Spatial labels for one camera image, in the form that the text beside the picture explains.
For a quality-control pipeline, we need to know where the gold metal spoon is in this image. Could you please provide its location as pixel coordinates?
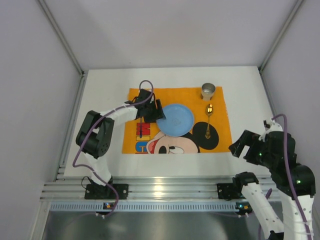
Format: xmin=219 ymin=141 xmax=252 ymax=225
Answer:
xmin=205 ymin=104 xmax=214 ymax=139

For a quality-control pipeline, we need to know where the right vertical aluminium frame post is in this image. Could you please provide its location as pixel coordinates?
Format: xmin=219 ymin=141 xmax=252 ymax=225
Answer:
xmin=258 ymin=0 xmax=306 ymax=74

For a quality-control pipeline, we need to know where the orange Mickey Mouse placemat cloth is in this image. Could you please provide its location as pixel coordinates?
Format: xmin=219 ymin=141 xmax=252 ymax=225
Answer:
xmin=122 ymin=86 xmax=232 ymax=154

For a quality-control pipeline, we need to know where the slotted white cable duct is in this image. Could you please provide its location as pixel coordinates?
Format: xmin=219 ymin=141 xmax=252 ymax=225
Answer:
xmin=50 ymin=201 xmax=251 ymax=212

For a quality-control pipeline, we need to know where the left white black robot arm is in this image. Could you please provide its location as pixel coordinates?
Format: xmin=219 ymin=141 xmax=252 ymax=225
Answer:
xmin=72 ymin=89 xmax=166 ymax=187

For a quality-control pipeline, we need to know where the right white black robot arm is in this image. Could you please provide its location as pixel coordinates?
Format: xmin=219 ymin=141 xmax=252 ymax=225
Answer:
xmin=229 ymin=130 xmax=316 ymax=240

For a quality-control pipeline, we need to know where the blue plastic plate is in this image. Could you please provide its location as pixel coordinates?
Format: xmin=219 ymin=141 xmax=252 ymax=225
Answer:
xmin=156 ymin=103 xmax=195 ymax=137

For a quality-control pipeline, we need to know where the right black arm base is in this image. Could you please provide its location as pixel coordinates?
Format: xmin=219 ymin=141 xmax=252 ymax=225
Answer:
xmin=216 ymin=183 xmax=245 ymax=201

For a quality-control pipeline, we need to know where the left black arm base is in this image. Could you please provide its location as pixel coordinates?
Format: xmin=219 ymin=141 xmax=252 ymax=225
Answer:
xmin=84 ymin=179 xmax=129 ymax=200

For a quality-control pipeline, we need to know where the vertical aluminium frame post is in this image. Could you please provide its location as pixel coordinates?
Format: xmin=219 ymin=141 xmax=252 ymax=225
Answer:
xmin=36 ymin=0 xmax=85 ymax=76
xmin=258 ymin=0 xmax=306 ymax=74

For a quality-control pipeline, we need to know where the blue plastic fork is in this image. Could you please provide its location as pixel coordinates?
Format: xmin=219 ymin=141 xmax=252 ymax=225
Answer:
xmin=139 ymin=117 xmax=143 ymax=138

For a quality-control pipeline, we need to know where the cream metal cup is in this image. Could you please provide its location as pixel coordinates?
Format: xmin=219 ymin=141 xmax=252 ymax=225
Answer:
xmin=200 ymin=83 xmax=216 ymax=101

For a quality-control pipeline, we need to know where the left vertical aluminium frame post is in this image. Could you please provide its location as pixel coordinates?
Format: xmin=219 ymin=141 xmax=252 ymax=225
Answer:
xmin=36 ymin=0 xmax=85 ymax=76

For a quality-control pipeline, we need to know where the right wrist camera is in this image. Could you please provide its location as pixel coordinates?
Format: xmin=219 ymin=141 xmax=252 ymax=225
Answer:
xmin=258 ymin=118 xmax=284 ymax=142

